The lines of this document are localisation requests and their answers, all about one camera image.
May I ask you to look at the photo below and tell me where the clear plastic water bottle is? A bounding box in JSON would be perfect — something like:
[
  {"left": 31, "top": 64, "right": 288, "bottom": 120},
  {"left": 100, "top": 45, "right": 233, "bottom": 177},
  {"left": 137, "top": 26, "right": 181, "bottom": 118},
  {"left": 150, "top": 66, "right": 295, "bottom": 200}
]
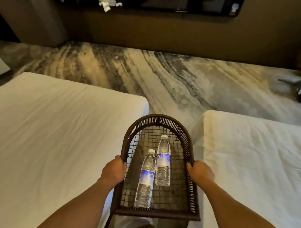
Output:
[
  {"left": 155, "top": 134, "right": 171, "bottom": 187},
  {"left": 134, "top": 149, "right": 156, "bottom": 208}
]

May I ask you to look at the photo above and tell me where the white bed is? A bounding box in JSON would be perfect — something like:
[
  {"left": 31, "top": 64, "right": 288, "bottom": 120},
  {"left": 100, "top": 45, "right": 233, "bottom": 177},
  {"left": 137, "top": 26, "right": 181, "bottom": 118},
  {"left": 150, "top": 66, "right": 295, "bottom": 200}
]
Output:
[
  {"left": 0, "top": 72, "right": 149, "bottom": 228},
  {"left": 188, "top": 110, "right": 301, "bottom": 228}
]

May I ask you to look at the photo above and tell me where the person's right hand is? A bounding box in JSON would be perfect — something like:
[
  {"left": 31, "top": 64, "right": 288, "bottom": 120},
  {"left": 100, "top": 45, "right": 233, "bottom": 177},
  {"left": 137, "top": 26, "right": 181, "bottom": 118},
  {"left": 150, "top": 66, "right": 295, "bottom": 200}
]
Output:
[{"left": 186, "top": 161, "right": 215, "bottom": 188}]

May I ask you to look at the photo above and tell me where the white card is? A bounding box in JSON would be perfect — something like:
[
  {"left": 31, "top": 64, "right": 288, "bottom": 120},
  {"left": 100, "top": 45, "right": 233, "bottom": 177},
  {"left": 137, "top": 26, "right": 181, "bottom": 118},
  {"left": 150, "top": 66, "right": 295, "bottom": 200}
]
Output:
[{"left": 229, "top": 3, "right": 240, "bottom": 16}]

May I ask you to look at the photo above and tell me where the person's left hand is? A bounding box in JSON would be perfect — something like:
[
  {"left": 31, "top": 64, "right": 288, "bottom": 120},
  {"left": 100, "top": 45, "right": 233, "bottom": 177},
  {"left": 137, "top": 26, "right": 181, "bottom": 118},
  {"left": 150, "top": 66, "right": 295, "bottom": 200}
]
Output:
[{"left": 101, "top": 155, "right": 127, "bottom": 186}]

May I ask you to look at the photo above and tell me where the person's left forearm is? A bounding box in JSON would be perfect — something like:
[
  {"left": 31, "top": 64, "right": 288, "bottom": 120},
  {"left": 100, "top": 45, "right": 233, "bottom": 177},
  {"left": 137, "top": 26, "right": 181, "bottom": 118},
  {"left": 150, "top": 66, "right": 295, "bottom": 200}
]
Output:
[{"left": 37, "top": 177, "right": 116, "bottom": 228}]

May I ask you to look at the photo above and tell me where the dark wall-mounted desk shelf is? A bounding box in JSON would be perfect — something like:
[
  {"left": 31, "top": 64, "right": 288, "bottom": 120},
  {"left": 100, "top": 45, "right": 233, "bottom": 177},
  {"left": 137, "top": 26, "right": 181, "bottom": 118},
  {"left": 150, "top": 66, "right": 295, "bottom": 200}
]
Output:
[{"left": 54, "top": 0, "right": 245, "bottom": 17}]

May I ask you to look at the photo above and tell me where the dark chair base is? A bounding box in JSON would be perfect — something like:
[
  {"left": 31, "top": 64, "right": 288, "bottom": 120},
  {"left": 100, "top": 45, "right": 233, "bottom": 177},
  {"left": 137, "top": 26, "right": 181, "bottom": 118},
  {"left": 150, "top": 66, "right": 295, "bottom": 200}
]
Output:
[{"left": 277, "top": 70, "right": 301, "bottom": 103}]

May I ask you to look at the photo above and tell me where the crumpled white paper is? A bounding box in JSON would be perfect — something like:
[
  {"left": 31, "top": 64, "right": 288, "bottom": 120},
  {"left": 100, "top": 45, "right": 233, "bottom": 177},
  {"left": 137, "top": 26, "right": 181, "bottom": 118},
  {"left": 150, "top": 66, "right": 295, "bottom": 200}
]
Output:
[{"left": 98, "top": 0, "right": 123, "bottom": 12}]

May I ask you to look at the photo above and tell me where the dark brown wicker basket tray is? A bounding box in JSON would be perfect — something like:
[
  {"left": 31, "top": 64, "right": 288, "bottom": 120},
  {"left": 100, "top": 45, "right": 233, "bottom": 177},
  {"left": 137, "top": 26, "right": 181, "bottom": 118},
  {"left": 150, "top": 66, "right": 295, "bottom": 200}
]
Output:
[{"left": 110, "top": 114, "right": 201, "bottom": 222}]

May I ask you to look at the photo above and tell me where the person's right forearm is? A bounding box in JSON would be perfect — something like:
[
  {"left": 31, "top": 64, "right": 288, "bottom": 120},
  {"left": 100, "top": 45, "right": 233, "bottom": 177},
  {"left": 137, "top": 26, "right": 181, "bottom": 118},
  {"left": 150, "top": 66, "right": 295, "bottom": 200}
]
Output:
[{"left": 197, "top": 178, "right": 276, "bottom": 228}]

